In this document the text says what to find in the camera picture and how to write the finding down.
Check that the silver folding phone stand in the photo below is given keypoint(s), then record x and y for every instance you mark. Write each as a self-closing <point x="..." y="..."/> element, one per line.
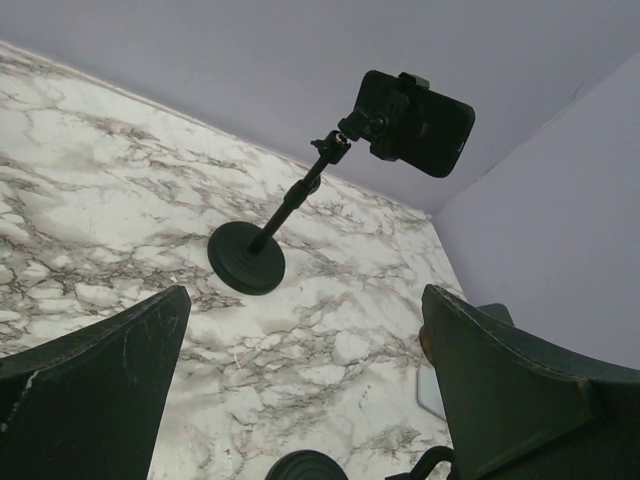
<point x="428" y="392"/>

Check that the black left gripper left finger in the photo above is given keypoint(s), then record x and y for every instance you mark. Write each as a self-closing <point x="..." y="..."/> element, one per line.
<point x="88" y="405"/>

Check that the tall black phone stand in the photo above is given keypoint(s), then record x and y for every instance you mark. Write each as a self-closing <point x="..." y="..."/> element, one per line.
<point x="248" y="258"/>

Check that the brown round base phone stand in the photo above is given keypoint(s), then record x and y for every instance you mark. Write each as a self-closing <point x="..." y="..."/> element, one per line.
<point x="497" y="311"/>

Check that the short black phone stand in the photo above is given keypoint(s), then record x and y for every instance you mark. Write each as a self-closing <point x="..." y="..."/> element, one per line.
<point x="315" y="465"/>

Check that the black phone on tall stand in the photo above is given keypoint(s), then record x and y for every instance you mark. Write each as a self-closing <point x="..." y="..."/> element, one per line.
<point x="430" y="125"/>

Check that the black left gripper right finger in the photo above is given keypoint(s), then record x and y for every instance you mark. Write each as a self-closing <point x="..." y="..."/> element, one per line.
<point x="520" y="407"/>

